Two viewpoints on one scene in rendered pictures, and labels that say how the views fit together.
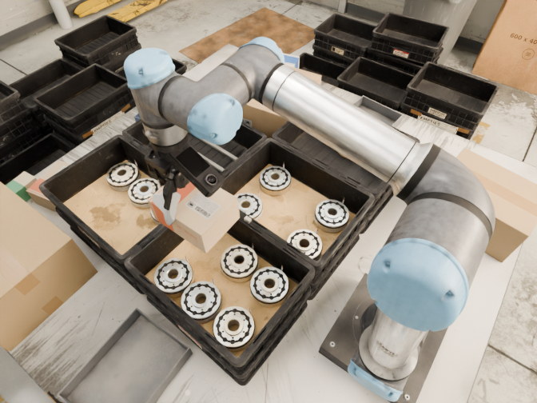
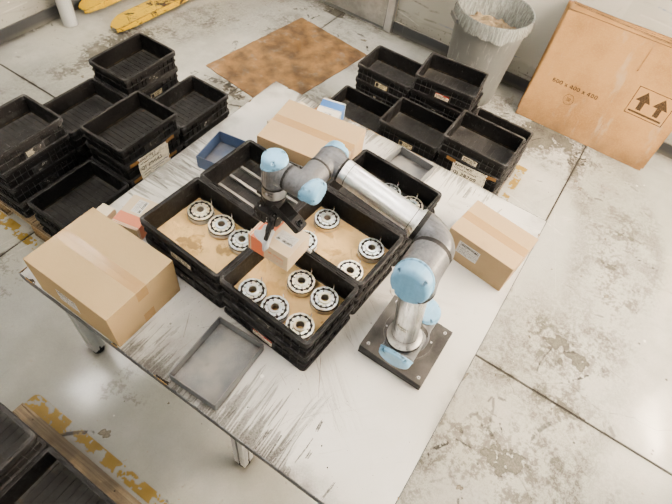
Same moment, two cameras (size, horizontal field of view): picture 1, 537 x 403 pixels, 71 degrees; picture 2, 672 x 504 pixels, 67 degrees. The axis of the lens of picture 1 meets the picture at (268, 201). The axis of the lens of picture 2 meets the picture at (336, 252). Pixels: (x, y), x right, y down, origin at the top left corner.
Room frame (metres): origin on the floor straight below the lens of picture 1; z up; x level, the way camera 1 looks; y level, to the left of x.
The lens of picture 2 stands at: (-0.51, 0.16, 2.43)
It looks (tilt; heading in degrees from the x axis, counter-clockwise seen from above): 53 degrees down; 349
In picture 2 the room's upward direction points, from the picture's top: 10 degrees clockwise
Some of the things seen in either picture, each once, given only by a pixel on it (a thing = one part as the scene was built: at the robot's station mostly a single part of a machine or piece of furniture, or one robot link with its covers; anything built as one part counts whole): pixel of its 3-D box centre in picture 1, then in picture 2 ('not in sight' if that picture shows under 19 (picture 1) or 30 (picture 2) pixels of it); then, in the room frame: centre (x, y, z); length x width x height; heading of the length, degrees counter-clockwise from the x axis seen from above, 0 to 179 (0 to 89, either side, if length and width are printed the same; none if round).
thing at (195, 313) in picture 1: (200, 299); (274, 307); (0.39, 0.17, 0.86); 0.10 x 0.10 x 0.01
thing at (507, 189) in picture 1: (482, 202); (488, 244); (0.76, -0.72, 0.78); 0.30 x 0.22 x 0.16; 47
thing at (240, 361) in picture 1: (219, 268); (289, 284); (0.45, 0.12, 0.92); 0.40 x 0.30 x 0.02; 51
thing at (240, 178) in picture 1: (289, 206); (339, 242); (0.68, -0.06, 0.87); 0.40 x 0.30 x 0.11; 51
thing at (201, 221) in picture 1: (195, 209); (278, 241); (0.51, 0.17, 1.09); 0.16 x 0.12 x 0.07; 54
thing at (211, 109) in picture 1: (208, 105); (307, 182); (0.48, 0.09, 1.40); 0.11 x 0.11 x 0.08; 55
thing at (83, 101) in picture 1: (98, 123); (138, 151); (1.64, 0.96, 0.37); 0.40 x 0.30 x 0.45; 144
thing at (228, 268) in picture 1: (239, 260); (301, 281); (0.50, 0.08, 0.86); 0.10 x 0.10 x 0.01
